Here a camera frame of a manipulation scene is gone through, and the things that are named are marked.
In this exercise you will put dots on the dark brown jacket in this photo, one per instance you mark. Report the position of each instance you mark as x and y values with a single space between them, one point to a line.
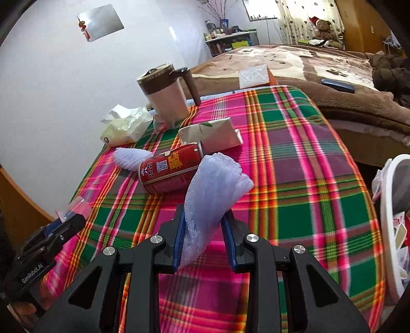
392 73

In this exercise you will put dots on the plaid pink green tablecloth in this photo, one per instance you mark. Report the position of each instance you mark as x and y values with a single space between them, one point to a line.
307 190

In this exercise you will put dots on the cluttered white shelf table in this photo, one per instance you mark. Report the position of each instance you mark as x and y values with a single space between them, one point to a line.
222 40

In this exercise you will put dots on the small clear plastic bag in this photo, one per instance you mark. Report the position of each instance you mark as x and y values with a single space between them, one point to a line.
78 206

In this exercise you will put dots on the white round trash bin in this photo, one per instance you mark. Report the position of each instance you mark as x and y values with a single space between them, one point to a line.
391 192

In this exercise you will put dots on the red soda can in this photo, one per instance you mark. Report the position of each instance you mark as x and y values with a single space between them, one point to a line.
172 170

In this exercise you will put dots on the silver wall plaque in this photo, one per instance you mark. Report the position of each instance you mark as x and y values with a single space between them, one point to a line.
99 22

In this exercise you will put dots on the brown beige travel mug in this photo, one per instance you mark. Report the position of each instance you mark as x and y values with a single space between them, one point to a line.
163 90

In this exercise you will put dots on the small white foam net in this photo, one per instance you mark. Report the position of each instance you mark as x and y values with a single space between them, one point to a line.
131 159

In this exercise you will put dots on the orange wooden wardrobe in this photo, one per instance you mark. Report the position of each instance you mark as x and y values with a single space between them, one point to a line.
365 30

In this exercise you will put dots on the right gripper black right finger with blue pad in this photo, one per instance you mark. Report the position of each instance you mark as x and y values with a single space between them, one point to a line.
314 301

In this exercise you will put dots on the brown patterned bed blanket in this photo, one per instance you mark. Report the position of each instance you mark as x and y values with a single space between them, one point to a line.
304 67

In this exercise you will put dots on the white foam fruit net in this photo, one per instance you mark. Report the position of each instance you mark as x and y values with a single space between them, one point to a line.
216 187

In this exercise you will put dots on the yellow white tissue pack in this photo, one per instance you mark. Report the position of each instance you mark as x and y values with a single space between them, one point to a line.
124 125

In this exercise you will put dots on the dotted cream curtain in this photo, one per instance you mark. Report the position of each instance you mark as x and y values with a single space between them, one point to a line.
295 16

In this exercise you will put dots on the white orange box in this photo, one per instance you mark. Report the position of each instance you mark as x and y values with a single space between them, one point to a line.
256 76

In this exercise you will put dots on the dark blue glasses case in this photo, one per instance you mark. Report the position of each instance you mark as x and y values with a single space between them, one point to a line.
339 86

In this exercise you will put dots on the brown teddy bear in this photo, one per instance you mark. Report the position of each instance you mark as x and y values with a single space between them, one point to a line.
325 35

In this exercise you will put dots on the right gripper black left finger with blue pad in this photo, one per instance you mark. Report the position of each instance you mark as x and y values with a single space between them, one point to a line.
93 301

